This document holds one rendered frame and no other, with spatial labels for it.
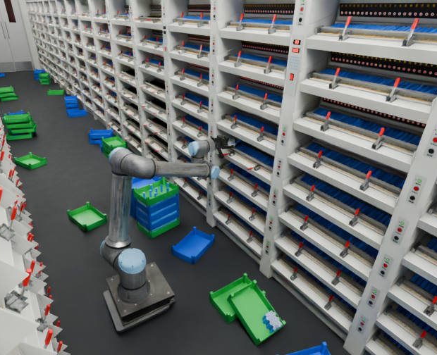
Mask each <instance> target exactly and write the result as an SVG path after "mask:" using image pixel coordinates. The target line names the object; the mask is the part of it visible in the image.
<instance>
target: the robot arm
mask: <svg viewBox="0 0 437 355"><path fill-rule="evenodd" d="M236 144H237V143H235V139H232V140H231V138H230V137H228V138H226V136H224V135H222V136H221V135H217V137H216V138H214V137H212V138H211V139H206V140H201V141H194V142H190V144H189V146H188V151H189V154H190V155H191V163H176V162H164V161H154V159H152V158H145V157H142V156H138V155H136V154H134V153H133V152H131V151H129V150H128V149H125V148H123V147H119V148H116V149H114V150H113V151H112V152H111V153H110V154H109V163H110V164H111V165H112V182H111V208H110V222H109V236H107V237H106V239H105V240H104V241H103V242H102V243H101V246H100V252H101V255H102V256H103V258H104V259H105V260H106V261H107V262H108V263H109V264H110V265H111V266H112V268H113V269H114V270H115V271H116V272H117V273H118V274H119V275H120V280H121V283H120V285H119V288H118V297H119V298H120V300H121V301H123V302H125V303H129V304H135V303H138V302H141V301H143V300H144V299H146V298H147V297H148V295H149V293H150V283H149V281H148V280H147V272H146V258H145V255H144V253H143V252H142V251H141V250H139V249H135V248H132V249H131V247H130V245H131V238H130V236H128V230H129V220H130V203H131V194H132V184H133V177H134V178H139V179H144V180H151V179H152V178H154V177H203V178H211V179H212V180H215V179H216V178H217V177H218V176H219V173H220V168H219V167H218V166H215V165H214V164H211V163H209V162H207V161H205V160H204V154H205V153H209V152H213V151H214V150H216V153H217V154H218V157H219V158H221V159H223V158H224V155H223V153H222V151H221V149H230V148H233V147H234V146H235V145H236Z"/></svg>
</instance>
